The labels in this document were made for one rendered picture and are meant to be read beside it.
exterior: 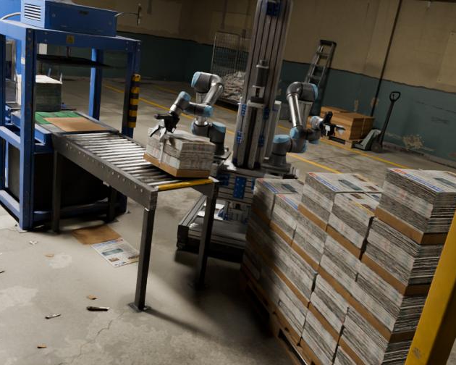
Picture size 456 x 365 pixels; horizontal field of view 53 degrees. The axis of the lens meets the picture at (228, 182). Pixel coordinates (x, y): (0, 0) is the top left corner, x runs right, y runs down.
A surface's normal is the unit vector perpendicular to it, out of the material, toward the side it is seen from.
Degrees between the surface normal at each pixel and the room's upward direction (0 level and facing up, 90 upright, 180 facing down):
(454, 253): 90
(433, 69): 90
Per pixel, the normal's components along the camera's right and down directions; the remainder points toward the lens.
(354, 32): -0.71, 0.11
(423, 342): -0.92, -0.02
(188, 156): 0.67, 0.32
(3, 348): 0.15, -0.94
